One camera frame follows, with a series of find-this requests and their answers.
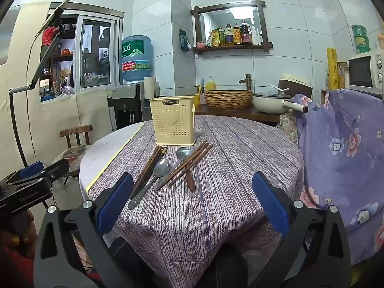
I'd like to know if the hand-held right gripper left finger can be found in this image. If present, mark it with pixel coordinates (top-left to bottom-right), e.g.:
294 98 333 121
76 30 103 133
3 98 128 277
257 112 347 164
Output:
34 172 156 288

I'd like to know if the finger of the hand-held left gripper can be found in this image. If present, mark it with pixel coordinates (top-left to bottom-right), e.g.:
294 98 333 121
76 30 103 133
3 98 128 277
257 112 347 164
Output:
38 158 70 184
6 161 45 184

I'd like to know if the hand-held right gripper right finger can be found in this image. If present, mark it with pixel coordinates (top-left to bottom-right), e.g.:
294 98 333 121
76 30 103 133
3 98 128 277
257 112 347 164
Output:
240 172 352 288

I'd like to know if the black chopstick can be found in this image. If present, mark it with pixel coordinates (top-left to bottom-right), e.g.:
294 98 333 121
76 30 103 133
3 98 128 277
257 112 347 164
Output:
137 146 165 199
139 147 168 199

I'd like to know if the metal spoon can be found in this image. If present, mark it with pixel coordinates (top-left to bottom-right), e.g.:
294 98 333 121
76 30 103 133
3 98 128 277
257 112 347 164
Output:
162 147 194 183
128 158 170 210

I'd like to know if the wooden spoon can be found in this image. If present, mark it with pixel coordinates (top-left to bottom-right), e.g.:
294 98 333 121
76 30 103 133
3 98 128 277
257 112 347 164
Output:
185 159 197 191

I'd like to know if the cream plastic utensil holder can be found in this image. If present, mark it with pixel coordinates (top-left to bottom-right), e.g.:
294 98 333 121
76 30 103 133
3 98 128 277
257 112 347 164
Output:
149 95 196 146

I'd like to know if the person's left forearm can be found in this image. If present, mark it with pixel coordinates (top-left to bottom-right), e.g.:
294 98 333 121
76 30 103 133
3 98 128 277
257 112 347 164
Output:
0 246 41 288

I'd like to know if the person's left hand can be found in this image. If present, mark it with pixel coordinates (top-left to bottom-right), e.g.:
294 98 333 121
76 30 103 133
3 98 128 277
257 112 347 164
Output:
0 209 38 260

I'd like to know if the pug print cushion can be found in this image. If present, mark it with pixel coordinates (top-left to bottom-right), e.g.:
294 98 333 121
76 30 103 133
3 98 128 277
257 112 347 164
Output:
52 145 90 211

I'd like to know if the wooden chair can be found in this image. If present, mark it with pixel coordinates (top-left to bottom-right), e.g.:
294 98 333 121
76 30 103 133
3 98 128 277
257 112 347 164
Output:
59 125 94 150

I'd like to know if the purple striped tablecloth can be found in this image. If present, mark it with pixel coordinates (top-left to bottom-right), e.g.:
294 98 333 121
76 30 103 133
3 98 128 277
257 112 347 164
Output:
85 114 304 288

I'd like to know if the purple floral cloth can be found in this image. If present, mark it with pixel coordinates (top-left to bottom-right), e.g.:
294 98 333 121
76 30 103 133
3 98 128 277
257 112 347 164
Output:
292 88 384 265

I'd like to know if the grey water dispenser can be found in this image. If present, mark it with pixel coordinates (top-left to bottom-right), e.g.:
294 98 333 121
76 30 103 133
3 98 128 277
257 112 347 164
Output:
107 82 150 130

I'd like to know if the white pot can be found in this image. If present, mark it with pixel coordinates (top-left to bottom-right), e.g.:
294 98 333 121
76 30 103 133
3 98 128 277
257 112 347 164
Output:
252 91 309 115

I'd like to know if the wooden counter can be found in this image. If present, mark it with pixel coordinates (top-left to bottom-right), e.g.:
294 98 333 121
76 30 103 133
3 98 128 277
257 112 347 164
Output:
194 103 281 124

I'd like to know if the black floor stand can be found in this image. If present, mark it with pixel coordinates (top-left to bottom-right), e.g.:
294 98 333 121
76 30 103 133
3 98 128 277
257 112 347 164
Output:
8 21 66 168

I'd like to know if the glass pot lid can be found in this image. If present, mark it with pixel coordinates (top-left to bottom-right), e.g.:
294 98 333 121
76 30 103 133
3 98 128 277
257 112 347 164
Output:
253 91 292 100

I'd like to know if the woven basin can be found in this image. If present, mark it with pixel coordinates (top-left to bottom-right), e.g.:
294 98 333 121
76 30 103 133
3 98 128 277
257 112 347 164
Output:
204 89 253 110

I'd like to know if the sliding glass window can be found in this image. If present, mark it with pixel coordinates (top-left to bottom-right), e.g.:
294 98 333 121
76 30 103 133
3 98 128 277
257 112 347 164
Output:
40 8 124 103

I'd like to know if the rice cooker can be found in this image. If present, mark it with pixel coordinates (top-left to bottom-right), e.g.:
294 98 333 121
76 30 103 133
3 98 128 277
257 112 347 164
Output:
277 73 313 97

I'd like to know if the bronze faucet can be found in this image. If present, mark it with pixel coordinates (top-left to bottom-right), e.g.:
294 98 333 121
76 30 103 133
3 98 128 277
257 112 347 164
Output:
238 72 253 91

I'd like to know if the blue water jug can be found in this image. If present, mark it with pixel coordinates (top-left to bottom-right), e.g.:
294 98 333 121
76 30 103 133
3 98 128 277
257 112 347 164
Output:
120 35 153 85

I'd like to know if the glass jar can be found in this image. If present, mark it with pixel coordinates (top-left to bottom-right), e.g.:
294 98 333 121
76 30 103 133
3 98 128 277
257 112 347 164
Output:
337 61 349 89

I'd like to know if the yellow roll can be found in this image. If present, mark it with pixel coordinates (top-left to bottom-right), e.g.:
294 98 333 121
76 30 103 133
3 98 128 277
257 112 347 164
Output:
326 47 340 90

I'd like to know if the flat black phone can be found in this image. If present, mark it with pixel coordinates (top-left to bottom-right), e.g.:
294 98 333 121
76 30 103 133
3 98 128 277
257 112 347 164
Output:
35 0 73 38

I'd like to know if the white microwave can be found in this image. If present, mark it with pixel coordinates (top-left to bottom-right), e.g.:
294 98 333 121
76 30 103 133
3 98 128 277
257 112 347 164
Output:
348 48 384 97

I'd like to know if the dark sauce bottle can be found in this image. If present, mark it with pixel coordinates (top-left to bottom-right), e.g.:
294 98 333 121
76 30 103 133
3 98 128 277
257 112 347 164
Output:
240 20 253 45

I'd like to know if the purple label bottle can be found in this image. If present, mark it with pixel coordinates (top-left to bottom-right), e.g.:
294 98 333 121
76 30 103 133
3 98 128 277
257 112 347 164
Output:
225 23 235 46

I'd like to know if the wooden framed mirror shelf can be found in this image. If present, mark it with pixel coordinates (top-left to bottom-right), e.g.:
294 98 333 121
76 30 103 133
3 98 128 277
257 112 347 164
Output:
190 0 274 55

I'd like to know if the green hanging packet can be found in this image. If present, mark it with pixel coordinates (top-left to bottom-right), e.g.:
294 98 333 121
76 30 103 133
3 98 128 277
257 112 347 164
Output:
179 29 192 52

